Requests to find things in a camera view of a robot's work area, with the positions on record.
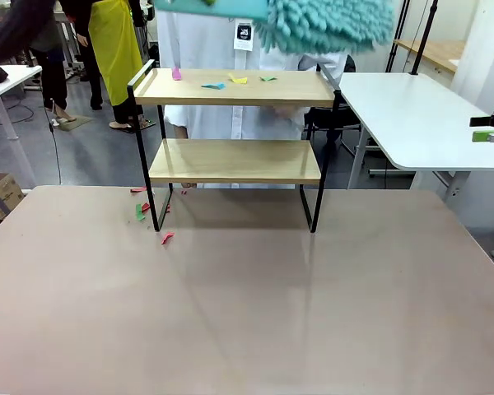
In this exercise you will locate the teal microfiber duster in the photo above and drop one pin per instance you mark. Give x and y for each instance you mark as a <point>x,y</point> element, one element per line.
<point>321,24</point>

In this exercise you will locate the green paper scrap on shelf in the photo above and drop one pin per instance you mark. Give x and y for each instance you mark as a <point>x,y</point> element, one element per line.
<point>267,78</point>

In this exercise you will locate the person's left hand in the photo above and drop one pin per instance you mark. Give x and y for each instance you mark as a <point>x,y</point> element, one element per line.
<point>287,112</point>

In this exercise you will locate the person's right hand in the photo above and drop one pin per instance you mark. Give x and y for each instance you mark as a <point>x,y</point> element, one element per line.
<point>181,131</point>

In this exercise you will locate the large white side table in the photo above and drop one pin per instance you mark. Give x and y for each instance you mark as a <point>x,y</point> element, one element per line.
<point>416,115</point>

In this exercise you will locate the wooden background table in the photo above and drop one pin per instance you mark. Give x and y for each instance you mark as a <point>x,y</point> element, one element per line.
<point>436,51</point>

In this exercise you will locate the black upright pole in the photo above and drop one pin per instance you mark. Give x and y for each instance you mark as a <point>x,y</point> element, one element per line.
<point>424,37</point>

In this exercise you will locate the black tripod stand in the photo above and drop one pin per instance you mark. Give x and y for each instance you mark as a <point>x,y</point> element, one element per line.
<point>397,45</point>

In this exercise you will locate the black chair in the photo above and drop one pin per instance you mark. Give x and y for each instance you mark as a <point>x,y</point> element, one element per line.
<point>351,63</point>

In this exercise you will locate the yellow paper scrap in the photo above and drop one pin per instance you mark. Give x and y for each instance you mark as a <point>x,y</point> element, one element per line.
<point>238,79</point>

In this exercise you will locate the white hang tag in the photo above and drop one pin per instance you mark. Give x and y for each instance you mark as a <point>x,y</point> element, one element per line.
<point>243,36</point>

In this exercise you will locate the blue paper scrap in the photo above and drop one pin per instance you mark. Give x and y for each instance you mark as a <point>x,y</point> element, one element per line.
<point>214,86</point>

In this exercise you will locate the person in white lab coat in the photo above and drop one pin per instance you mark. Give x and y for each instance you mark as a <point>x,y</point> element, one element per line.
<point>214,45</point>

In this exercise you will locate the long creased red paper scrap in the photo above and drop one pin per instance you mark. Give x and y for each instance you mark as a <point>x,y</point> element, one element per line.
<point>167,238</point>

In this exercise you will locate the folded red paper scrap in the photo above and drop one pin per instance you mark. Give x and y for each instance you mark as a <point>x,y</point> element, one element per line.
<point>146,207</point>

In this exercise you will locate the flat red paper scrap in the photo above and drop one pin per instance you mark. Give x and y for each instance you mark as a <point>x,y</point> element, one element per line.
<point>138,189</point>

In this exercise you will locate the long green paper scrap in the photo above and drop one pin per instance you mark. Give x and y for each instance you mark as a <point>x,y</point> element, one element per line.
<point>139,212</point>

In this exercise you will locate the person in yellow apron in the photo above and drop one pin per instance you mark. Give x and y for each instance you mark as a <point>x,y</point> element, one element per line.
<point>115,49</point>

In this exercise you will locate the green floor mat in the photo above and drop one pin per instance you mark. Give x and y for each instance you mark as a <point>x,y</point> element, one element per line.
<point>75,123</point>

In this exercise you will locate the person in dark clothes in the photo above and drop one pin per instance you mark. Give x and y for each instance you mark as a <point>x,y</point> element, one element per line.
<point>51,61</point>

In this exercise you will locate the small white side table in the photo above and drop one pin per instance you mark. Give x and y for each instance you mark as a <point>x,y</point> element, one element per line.
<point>20,74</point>

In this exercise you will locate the brown cardboard box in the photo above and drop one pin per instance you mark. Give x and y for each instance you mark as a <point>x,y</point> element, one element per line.
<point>8,191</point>

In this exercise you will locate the black frame wooden two-tier shelf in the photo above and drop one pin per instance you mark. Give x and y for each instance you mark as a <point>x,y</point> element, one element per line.
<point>230,92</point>

